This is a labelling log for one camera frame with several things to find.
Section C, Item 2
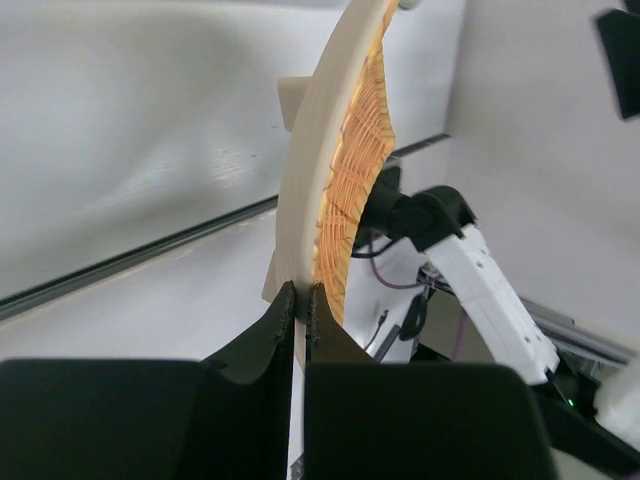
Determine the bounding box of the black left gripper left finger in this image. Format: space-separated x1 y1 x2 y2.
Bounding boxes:
1 283 295 479

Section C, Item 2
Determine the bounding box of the aluminium table frame rail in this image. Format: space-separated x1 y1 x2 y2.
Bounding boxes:
0 132 454 321

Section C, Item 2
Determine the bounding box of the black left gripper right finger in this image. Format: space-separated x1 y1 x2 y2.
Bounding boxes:
303 284 556 479

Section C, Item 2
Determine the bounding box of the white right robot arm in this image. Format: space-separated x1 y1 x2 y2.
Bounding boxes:
363 1 639 478

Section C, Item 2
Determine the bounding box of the woven bamboo basket tray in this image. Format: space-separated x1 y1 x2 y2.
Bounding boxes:
261 0 401 369

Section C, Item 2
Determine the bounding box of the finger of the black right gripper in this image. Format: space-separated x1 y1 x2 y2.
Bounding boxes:
593 7 639 120

